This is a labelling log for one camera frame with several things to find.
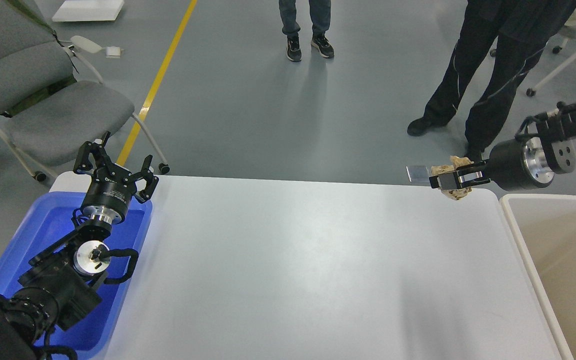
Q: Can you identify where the white flat board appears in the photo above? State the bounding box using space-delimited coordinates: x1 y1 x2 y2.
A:
51 0 125 22

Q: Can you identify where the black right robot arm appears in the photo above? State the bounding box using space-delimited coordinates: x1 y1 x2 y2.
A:
429 102 576 192

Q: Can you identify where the beige plastic bin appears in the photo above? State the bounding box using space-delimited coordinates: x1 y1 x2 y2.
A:
500 194 576 360

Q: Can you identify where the brown paper ball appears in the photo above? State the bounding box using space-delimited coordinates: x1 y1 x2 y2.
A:
430 155 474 201

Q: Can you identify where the blue plastic bin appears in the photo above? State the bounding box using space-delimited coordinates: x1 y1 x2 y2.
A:
0 191 153 360

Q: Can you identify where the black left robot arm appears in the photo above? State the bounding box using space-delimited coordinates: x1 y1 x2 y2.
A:
0 132 159 360

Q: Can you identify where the white wheeled chair frame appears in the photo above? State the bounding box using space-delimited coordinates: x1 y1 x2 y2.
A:
490 0 576 98

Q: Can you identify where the small white floor box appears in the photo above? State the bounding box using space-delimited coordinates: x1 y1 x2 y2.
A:
105 46 122 59

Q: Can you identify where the person in blue jeans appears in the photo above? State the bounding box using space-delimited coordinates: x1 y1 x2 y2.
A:
278 0 335 63

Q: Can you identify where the grey padded chair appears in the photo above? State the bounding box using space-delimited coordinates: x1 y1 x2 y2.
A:
0 0 170 182

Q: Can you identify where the person in black tracksuit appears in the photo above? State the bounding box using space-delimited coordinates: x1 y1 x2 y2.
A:
407 0 576 162

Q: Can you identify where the left metal floor plate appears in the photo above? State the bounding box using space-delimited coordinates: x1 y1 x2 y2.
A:
406 165 431 183

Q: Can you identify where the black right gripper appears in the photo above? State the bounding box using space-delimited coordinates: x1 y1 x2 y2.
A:
429 137 554 191

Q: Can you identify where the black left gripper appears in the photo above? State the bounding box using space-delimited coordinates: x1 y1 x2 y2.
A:
73 131 159 224

